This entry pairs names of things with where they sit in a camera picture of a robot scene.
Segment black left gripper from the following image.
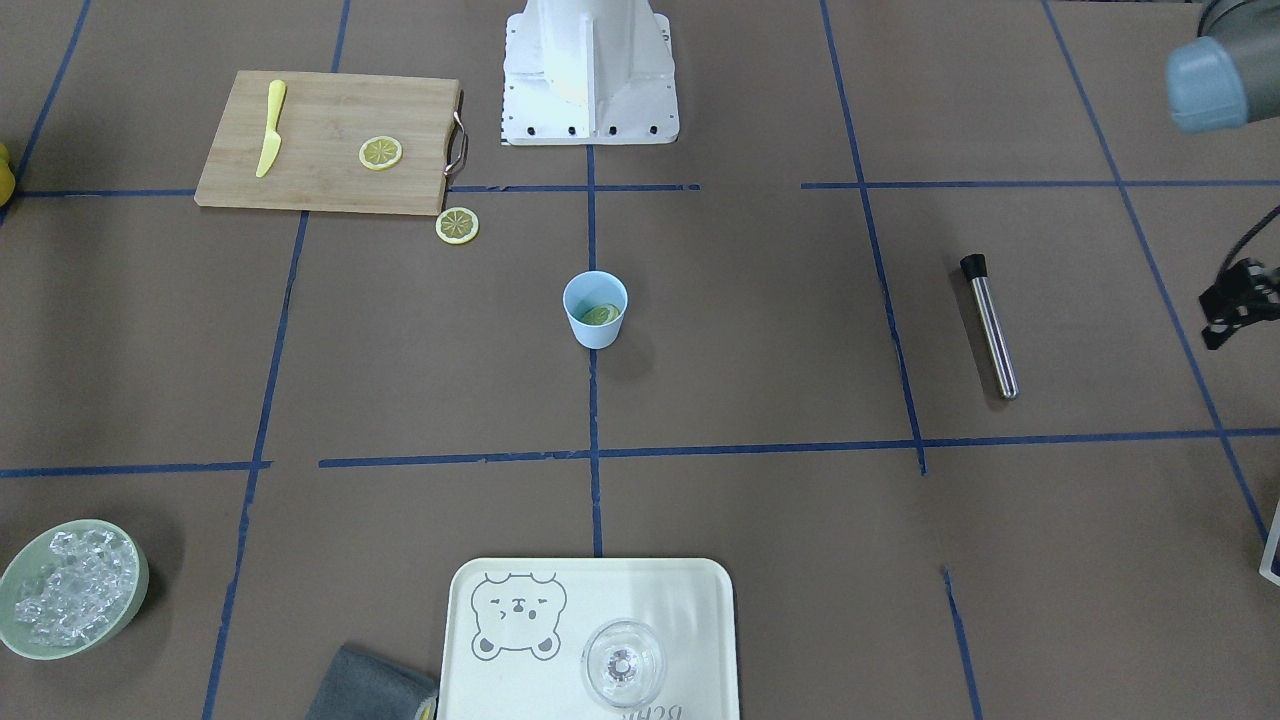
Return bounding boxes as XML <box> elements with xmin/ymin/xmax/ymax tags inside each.
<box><xmin>1199</xmin><ymin>258</ymin><xmax>1279</xmax><ymax>351</ymax></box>

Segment steel muddler with black cap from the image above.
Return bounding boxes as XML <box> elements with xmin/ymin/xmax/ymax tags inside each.
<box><xmin>959</xmin><ymin>252</ymin><xmax>1020</xmax><ymax>401</ymax></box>

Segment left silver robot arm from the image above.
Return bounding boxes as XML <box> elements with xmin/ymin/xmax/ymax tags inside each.
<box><xmin>1165</xmin><ymin>1</ymin><xmax>1279</xmax><ymax>351</ymax></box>

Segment light blue plastic cup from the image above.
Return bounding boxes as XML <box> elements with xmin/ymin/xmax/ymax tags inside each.
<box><xmin>562</xmin><ymin>270</ymin><xmax>628</xmax><ymax>350</ymax></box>

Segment clear wine glass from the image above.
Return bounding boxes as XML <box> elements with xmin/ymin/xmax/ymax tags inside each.
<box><xmin>580</xmin><ymin>619</ymin><xmax>667</xmax><ymax>711</ymax></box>

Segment cream serving tray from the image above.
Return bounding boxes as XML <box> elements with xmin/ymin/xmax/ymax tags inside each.
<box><xmin>435</xmin><ymin>559</ymin><xmax>741</xmax><ymax>719</ymax></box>

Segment bamboo cutting board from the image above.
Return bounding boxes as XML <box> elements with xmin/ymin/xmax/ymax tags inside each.
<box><xmin>195</xmin><ymin>70</ymin><xmax>462</xmax><ymax>217</ymax></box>

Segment grey folded cloth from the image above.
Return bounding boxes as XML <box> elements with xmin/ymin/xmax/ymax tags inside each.
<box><xmin>305</xmin><ymin>644</ymin><xmax>439</xmax><ymax>719</ymax></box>

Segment yellow plastic knife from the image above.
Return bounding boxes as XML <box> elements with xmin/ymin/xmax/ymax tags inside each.
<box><xmin>255</xmin><ymin>78</ymin><xmax>287</xmax><ymax>178</ymax></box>

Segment green bowl with ice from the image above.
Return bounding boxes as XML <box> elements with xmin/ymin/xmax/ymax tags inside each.
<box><xmin>1</xmin><ymin>519</ymin><xmax>150</xmax><ymax>661</ymax></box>

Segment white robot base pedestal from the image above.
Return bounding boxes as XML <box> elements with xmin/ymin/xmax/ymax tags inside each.
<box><xmin>500</xmin><ymin>1</ymin><xmax>681</xmax><ymax>146</ymax></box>

